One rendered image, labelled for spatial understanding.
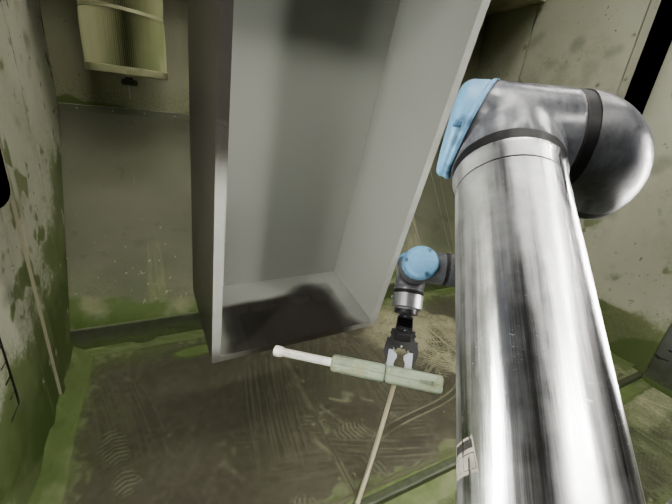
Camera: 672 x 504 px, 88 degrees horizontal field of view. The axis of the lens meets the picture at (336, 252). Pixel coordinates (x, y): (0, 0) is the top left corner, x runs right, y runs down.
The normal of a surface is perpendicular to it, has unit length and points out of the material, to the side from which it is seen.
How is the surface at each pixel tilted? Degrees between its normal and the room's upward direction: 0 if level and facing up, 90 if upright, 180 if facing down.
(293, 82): 102
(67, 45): 90
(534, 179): 38
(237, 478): 0
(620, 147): 89
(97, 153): 57
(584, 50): 90
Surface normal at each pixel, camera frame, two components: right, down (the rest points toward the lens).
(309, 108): 0.45, 0.55
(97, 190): 0.43, -0.18
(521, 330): -0.44, -0.53
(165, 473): 0.10, -0.92
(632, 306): -0.89, 0.08
